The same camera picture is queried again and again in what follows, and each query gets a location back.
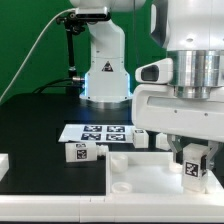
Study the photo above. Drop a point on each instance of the white square table top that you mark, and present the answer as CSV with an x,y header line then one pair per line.
x,y
146,173

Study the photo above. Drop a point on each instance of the black camera stand pole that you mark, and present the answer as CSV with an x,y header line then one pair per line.
x,y
73,27

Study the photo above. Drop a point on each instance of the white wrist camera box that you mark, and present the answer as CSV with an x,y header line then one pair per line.
x,y
159,72

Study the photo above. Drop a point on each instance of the white obstacle fence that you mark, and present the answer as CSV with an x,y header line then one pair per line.
x,y
116,208

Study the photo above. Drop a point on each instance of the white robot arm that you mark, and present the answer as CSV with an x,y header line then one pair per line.
x,y
180,95

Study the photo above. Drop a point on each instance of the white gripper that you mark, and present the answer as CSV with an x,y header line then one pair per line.
x,y
155,108

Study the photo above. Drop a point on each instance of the paper sheet with tags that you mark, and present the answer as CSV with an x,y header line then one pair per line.
x,y
96,133

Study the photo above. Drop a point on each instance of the camera on stand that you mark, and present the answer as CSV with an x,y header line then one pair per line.
x,y
92,14

